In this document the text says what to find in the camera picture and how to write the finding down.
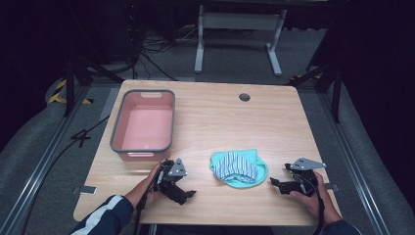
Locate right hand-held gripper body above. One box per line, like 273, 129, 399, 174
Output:
284, 158, 327, 197

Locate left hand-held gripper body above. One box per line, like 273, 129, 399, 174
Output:
157, 158, 189, 199

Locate teal and striped cloth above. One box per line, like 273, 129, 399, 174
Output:
209, 149, 269, 189

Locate pink basin with grey rim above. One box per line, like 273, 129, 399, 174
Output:
110, 89, 176, 163

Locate person's right hand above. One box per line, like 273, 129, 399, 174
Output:
289, 171, 341, 224

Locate person's left hand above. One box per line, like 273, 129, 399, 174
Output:
125, 164, 163, 209

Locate black metal stand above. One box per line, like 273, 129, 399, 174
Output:
287, 62, 345, 124
63, 53, 125, 118

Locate yellow black hazard tape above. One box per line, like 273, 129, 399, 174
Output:
47, 79, 95, 106

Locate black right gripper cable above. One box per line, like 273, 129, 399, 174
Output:
300, 174, 326, 235

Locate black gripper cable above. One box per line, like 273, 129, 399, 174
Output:
132, 169, 164, 235
300, 174, 326, 235

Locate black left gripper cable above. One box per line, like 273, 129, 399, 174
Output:
132, 169, 164, 235

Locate aluminium floor rail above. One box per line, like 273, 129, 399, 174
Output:
0, 86, 122, 235
317, 92, 391, 235

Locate bundle of black cables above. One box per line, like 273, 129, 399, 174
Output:
128, 25, 199, 81

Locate black floor cable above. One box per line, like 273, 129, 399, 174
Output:
19, 115, 111, 235

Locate grey metal desk frame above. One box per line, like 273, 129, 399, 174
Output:
194, 4, 288, 77

